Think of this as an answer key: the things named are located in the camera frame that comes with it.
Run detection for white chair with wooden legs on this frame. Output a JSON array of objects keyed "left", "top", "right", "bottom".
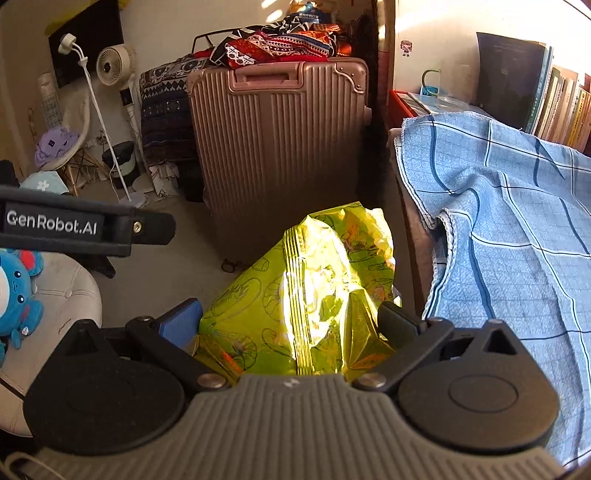
[{"left": 36, "top": 90, "right": 114, "bottom": 197}]

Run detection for row of upright books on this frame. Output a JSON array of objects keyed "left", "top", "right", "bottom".
[{"left": 524, "top": 45, "right": 591, "bottom": 156}]

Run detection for large yellow snack bag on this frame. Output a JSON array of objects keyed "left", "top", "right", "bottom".
[{"left": 193, "top": 201, "right": 403, "bottom": 385}]

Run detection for patterned red clothes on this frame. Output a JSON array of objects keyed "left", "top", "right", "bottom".
[{"left": 210, "top": 13, "right": 345, "bottom": 70}]

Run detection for glass mug with green handle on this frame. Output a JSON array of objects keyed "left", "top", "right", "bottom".
[{"left": 419, "top": 68, "right": 443, "bottom": 99}]

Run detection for white floor lamp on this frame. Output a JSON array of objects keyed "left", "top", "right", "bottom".
[{"left": 58, "top": 33, "right": 149, "bottom": 207}]

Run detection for black wall screen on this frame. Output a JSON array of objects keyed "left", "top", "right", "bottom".
[{"left": 47, "top": 8, "right": 125, "bottom": 89}]

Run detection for black box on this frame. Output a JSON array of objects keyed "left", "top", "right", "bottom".
[{"left": 178, "top": 161, "right": 205, "bottom": 204}]

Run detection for blue checked cloth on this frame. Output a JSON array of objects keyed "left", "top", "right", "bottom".
[{"left": 394, "top": 112, "right": 591, "bottom": 464}]

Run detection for pink ribbed suitcase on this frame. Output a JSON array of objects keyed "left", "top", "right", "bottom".
[{"left": 186, "top": 58, "right": 373, "bottom": 274}]

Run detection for light blue flower cushion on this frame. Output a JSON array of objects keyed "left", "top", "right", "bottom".
[{"left": 19, "top": 170, "right": 71, "bottom": 198}]

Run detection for blue plush toy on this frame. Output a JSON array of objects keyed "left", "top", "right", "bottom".
[{"left": 0, "top": 248, "right": 45, "bottom": 367}]

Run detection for black and white appliance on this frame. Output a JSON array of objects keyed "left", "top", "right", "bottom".
[{"left": 102, "top": 141, "right": 140, "bottom": 191}]

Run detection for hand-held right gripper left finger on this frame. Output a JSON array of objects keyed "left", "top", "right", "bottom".
[{"left": 58, "top": 298, "right": 232, "bottom": 393}]

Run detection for purple plush toy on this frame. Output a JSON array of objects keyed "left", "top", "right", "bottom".
[{"left": 34, "top": 127, "right": 83, "bottom": 170}]

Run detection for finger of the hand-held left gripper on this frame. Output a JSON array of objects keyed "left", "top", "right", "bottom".
[{"left": 130, "top": 210, "right": 177, "bottom": 246}]

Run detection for red box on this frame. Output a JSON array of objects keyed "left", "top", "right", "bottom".
[{"left": 387, "top": 89, "right": 437, "bottom": 129}]

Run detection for white padded stool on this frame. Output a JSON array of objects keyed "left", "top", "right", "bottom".
[{"left": 0, "top": 251, "right": 103, "bottom": 438}]

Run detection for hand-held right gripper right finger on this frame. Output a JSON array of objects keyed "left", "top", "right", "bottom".
[{"left": 353, "top": 301, "right": 525, "bottom": 393}]

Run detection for white standing fan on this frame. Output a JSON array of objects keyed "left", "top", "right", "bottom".
[{"left": 95, "top": 44, "right": 155, "bottom": 195}]

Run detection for dark patterned blanket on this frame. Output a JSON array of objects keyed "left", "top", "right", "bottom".
[{"left": 139, "top": 54, "right": 211, "bottom": 166}]

